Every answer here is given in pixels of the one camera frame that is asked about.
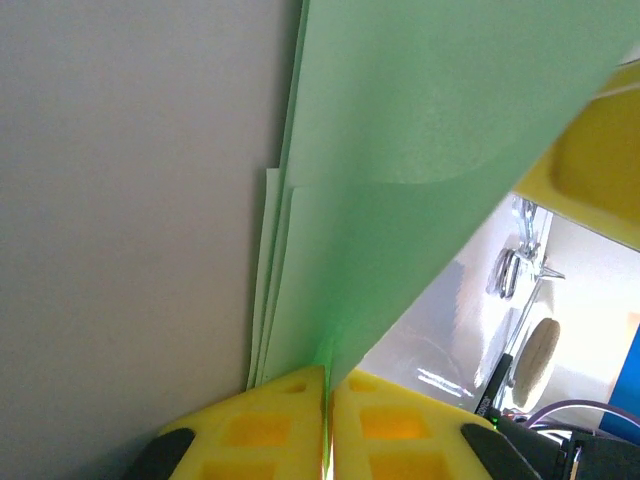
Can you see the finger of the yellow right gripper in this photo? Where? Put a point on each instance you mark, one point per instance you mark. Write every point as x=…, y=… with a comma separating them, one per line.
x=600, y=165

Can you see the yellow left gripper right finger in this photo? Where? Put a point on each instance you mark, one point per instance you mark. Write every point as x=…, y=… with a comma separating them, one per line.
x=395, y=435

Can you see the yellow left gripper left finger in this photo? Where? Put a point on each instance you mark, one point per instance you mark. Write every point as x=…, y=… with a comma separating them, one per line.
x=260, y=435

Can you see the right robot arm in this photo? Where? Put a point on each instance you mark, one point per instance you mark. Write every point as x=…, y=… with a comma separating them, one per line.
x=600, y=455

